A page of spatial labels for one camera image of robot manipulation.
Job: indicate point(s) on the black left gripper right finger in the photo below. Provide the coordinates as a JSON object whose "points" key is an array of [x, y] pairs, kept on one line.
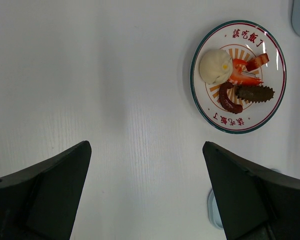
{"points": [[254, 202]]}

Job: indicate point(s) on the red braised meat slice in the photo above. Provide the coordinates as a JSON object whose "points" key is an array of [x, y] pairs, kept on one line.
{"points": [[256, 62]]}

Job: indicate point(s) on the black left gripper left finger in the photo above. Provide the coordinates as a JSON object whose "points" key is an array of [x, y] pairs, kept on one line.
{"points": [[40, 202]]}

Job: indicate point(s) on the dark red sausage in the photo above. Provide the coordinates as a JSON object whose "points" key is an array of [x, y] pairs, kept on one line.
{"points": [[224, 100]]}

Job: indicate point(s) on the light blue lunch box lid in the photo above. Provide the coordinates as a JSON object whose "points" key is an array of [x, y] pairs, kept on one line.
{"points": [[213, 211]]}

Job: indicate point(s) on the round printed ceramic plate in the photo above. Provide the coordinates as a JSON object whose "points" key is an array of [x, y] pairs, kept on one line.
{"points": [[244, 40]]}

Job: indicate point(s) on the white steamed bun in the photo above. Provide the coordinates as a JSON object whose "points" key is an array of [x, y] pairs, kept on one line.
{"points": [[216, 66]]}

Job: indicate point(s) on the red shrimp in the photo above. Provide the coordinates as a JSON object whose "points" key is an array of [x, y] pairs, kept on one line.
{"points": [[237, 78]]}

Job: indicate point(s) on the dark sea cucumber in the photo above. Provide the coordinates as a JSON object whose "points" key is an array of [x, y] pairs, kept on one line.
{"points": [[255, 94]]}

